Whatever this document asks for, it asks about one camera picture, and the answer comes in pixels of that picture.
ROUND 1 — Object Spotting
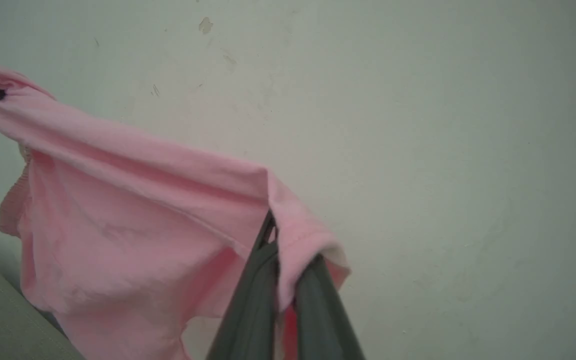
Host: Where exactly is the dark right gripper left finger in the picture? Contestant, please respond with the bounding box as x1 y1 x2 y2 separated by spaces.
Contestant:
205 210 281 360

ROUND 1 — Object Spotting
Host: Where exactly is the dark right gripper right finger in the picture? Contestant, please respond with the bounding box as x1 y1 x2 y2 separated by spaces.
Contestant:
293 253 366 360

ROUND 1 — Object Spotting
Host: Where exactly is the pink garment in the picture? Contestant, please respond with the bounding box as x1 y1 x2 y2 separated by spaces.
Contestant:
0 65 352 360

